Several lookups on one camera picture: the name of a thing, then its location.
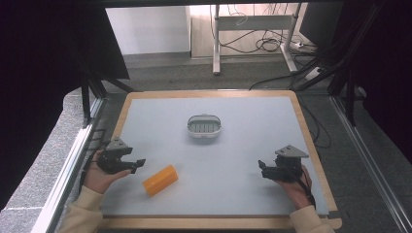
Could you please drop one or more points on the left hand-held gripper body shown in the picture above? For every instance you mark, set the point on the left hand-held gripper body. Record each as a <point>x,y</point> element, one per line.
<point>111,154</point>

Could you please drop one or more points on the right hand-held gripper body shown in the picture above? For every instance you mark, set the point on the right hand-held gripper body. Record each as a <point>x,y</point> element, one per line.
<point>286,161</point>

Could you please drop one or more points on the person's left hand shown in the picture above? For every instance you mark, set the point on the person's left hand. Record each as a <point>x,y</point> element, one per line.
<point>97,181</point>

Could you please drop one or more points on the person's right hand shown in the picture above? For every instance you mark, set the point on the person's right hand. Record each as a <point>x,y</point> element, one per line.
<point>296,194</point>

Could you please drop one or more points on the orange soap bar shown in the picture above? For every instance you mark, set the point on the orange soap bar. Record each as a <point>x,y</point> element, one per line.
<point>160,180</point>

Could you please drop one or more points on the black metal stand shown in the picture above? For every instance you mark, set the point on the black metal stand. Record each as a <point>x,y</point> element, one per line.
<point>343,74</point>
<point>89,97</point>

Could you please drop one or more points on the white soap dish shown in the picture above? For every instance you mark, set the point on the white soap dish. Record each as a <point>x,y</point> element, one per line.
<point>204,126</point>

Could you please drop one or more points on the white power strip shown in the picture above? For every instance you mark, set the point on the white power strip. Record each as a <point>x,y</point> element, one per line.
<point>313,73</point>

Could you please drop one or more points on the black curtain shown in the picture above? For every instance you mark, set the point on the black curtain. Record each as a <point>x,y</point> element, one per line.
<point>382,64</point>
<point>42,81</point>

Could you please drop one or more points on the white cabinet panel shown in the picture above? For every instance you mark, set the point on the white cabinet panel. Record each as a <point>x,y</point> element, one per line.
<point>149,30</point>

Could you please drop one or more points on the white board with wooden frame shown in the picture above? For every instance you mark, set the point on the white board with wooden frame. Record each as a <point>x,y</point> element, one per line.
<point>207,155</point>

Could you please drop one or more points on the aluminium frame rail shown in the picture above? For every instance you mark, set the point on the aluminium frame rail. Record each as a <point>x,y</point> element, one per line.
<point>372,161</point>
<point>63,184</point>

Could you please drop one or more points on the white metal desk frame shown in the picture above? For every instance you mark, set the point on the white metal desk frame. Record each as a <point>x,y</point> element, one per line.
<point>252,24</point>

